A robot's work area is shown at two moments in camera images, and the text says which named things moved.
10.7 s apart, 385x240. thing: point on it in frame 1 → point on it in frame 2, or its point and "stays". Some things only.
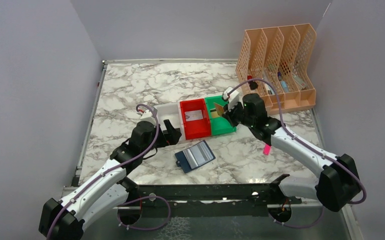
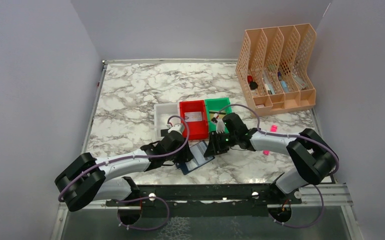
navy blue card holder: [193, 157] stays
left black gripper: [172, 136] → [186, 155]
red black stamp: [253, 85] stays
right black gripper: [228, 113] → [214, 147]
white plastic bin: [172, 112] stays
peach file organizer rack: [282, 56] stays
